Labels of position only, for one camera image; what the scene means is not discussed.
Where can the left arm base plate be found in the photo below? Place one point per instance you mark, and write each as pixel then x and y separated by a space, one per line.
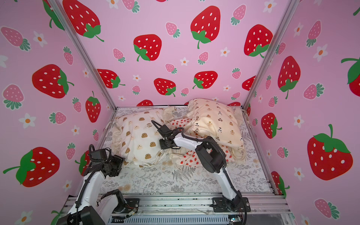
pixel 127 205

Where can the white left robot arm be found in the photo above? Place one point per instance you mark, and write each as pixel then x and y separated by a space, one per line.
pixel 87 209

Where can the leaf-print table cloth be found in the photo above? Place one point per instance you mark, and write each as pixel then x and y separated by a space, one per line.
pixel 166 177

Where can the cream bear-print pillow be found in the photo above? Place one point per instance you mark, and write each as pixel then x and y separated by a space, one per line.
pixel 212 119

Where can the aluminium frame post left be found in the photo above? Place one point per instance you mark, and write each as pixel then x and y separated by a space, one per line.
pixel 60 12

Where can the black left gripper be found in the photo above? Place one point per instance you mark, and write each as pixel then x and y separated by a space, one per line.
pixel 118 160

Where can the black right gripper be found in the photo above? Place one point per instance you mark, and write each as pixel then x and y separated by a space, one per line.
pixel 164 132

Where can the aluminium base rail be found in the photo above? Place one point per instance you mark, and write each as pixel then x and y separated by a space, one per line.
pixel 194 209

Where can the white strawberry-print pillowcase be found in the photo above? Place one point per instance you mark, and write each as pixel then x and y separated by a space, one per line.
pixel 186 157

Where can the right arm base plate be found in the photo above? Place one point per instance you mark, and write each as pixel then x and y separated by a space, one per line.
pixel 221 204

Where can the aluminium frame post right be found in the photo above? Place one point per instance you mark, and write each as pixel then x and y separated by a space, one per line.
pixel 282 27

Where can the aluminium frame post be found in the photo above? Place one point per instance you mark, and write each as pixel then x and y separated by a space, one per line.
pixel 60 12
pixel 282 27

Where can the cream cookie-print pillow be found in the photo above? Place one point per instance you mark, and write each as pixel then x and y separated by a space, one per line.
pixel 136 139

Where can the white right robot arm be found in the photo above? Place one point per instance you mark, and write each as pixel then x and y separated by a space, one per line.
pixel 212 158

